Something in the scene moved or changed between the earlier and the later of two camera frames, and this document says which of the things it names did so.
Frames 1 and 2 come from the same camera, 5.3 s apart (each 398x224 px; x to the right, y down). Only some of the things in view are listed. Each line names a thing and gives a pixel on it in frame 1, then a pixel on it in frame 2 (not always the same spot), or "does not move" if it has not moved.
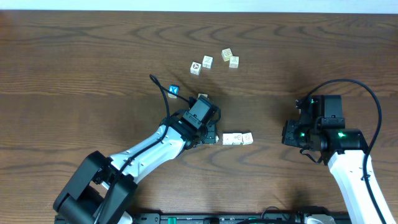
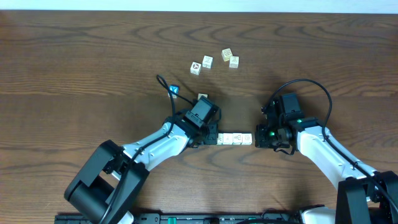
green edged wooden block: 227,139 does not move
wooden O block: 247,138 does not move
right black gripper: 288,132 → 261,140
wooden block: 237,139 does not move
